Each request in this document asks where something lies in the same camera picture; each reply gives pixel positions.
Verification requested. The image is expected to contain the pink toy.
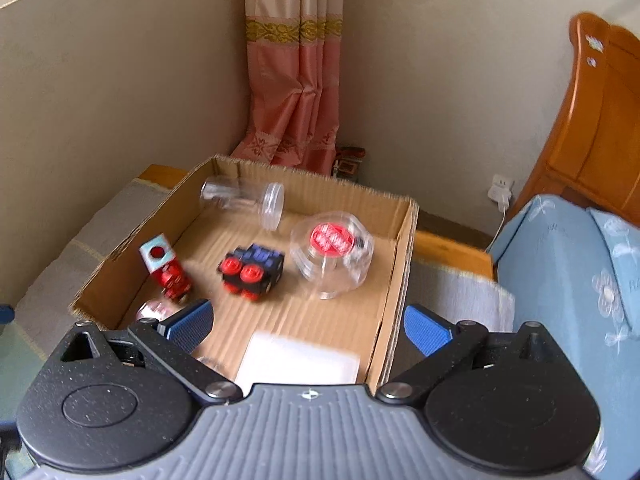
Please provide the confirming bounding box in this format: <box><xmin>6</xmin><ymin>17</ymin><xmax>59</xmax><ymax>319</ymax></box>
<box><xmin>136</xmin><ymin>300</ymin><xmax>178</xmax><ymax>322</ymax></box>

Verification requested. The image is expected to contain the blue black toy block car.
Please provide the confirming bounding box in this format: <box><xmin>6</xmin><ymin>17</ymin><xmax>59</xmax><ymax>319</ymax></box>
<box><xmin>217</xmin><ymin>244</ymin><xmax>285</xmax><ymax>301</ymax></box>

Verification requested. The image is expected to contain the round clear jar red label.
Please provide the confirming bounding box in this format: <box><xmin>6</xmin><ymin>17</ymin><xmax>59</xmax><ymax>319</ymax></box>
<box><xmin>290</xmin><ymin>211</ymin><xmax>375</xmax><ymax>300</ymax></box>

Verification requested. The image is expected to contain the tall clear plastic jar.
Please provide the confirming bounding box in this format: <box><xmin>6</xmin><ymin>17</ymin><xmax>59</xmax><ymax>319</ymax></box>
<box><xmin>200</xmin><ymin>176</ymin><xmax>285</xmax><ymax>232</ymax></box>

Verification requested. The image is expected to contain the red toy train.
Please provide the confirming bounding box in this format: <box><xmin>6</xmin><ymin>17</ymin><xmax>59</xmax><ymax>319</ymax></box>
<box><xmin>139</xmin><ymin>234</ymin><xmax>193</xmax><ymax>302</ymax></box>

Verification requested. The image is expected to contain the white flat box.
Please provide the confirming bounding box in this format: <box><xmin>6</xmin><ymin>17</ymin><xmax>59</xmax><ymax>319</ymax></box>
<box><xmin>234</xmin><ymin>332</ymin><xmax>360</xmax><ymax>394</ymax></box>

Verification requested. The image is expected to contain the cardboard box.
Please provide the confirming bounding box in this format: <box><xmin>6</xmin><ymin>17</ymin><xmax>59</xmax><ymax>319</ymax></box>
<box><xmin>72</xmin><ymin>157</ymin><xmax>418</xmax><ymax>389</ymax></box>

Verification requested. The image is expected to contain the dark patterned box on floor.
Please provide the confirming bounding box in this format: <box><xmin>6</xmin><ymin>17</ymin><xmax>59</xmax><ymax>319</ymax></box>
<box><xmin>331</xmin><ymin>145</ymin><xmax>367</xmax><ymax>182</ymax></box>

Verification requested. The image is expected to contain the blue floral pillow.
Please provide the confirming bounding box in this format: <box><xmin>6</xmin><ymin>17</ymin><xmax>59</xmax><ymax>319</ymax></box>
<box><xmin>587</xmin><ymin>206</ymin><xmax>640</xmax><ymax>361</ymax></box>

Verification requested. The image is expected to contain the wooden headboard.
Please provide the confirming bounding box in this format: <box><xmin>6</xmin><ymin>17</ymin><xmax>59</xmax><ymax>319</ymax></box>
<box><xmin>508</xmin><ymin>12</ymin><xmax>640</xmax><ymax>226</ymax></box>

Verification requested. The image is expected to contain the pink curtain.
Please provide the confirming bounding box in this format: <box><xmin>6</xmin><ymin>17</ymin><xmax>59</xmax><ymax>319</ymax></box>
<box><xmin>232</xmin><ymin>0</ymin><xmax>344</xmax><ymax>174</ymax></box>

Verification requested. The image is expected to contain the white wall plug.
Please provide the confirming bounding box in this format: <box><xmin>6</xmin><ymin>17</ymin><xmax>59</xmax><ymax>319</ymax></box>
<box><xmin>487</xmin><ymin>174</ymin><xmax>514</xmax><ymax>214</ymax></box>

